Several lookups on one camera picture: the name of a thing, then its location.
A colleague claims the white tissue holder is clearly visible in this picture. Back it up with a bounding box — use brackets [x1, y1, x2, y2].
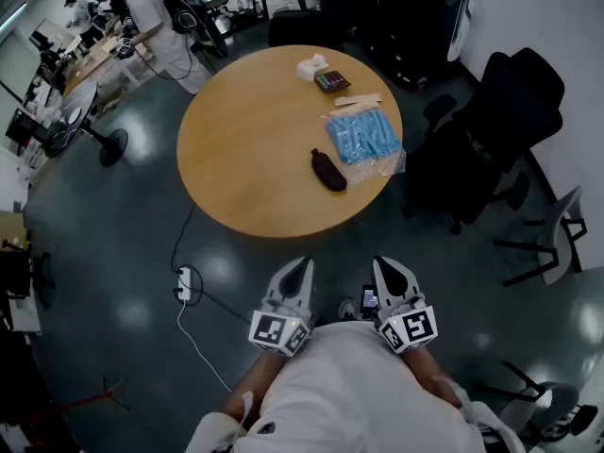
[295, 52, 330, 83]

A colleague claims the person's white shirt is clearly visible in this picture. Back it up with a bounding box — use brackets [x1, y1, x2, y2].
[185, 321, 526, 453]

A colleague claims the grey swivel chair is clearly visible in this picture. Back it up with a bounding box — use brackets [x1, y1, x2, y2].
[473, 360, 601, 448]

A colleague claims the person's grey shoe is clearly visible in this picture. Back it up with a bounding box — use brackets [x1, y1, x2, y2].
[338, 297, 360, 322]

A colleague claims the person's left forearm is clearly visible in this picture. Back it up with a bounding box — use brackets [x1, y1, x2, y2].
[221, 349, 292, 425]

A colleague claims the black stool chair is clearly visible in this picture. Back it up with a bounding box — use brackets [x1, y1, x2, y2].
[267, 0, 351, 50]

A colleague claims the beige paper strip packet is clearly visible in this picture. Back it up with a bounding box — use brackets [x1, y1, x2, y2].
[333, 92, 384, 109]
[327, 101, 381, 119]

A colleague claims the long wooden desk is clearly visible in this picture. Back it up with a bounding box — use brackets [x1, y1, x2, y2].
[60, 34, 158, 99]

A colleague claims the white chair with black frame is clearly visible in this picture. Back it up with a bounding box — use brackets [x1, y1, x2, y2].
[492, 185, 589, 288]

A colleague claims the black pouch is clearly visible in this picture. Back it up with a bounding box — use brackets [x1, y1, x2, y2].
[310, 147, 349, 193]

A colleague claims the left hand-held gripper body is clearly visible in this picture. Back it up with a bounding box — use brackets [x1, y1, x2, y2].
[248, 295, 317, 359]

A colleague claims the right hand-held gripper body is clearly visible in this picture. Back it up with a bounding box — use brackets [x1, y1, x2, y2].
[377, 294, 440, 356]

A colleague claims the white power strip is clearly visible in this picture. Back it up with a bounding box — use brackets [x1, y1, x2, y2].
[176, 265, 193, 303]

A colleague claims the round black side table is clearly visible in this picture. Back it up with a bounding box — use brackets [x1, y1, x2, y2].
[42, 80, 130, 169]

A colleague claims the black office chair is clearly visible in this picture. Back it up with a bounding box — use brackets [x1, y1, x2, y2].
[402, 46, 566, 236]

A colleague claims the small black screen device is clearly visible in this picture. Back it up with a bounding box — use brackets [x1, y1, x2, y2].
[360, 284, 381, 315]

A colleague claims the black equipment stand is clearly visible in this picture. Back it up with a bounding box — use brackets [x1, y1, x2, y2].
[0, 237, 57, 311]

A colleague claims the white power cable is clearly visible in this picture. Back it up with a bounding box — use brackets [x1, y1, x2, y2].
[176, 299, 233, 394]

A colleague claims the black calculator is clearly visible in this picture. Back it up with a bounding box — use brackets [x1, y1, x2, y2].
[313, 70, 353, 94]

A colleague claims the clear bag of blue covers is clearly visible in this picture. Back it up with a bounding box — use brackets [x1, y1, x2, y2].
[325, 108, 408, 184]

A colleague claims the black cabinet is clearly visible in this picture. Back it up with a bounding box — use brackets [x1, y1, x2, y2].
[319, 0, 478, 94]

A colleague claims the person's right forearm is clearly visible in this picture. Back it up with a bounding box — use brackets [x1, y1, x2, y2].
[400, 345, 466, 411]

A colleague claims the black power cable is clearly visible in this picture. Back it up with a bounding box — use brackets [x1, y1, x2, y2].
[169, 202, 252, 326]

